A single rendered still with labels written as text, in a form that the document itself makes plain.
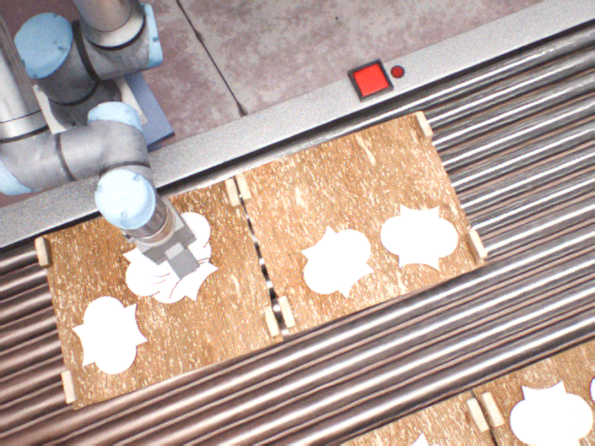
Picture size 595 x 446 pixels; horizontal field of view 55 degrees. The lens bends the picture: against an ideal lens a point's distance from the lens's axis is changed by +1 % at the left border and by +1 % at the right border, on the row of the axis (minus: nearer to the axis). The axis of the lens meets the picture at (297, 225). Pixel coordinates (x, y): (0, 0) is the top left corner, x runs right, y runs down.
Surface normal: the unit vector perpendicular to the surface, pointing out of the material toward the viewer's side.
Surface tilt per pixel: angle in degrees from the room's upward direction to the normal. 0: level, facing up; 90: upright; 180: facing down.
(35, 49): 8
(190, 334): 0
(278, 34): 0
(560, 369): 0
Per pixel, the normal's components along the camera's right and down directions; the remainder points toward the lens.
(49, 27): -0.17, -0.29
